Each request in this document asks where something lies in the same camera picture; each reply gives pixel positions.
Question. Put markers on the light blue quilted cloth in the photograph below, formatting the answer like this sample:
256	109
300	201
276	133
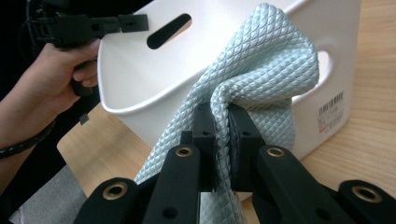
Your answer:
264	62

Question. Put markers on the white plastic basket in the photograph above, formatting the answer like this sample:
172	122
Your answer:
140	71

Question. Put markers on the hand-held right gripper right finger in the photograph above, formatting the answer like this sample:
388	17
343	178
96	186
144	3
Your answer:
274	174

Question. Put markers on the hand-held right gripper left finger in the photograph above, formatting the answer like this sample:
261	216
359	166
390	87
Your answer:
186	174

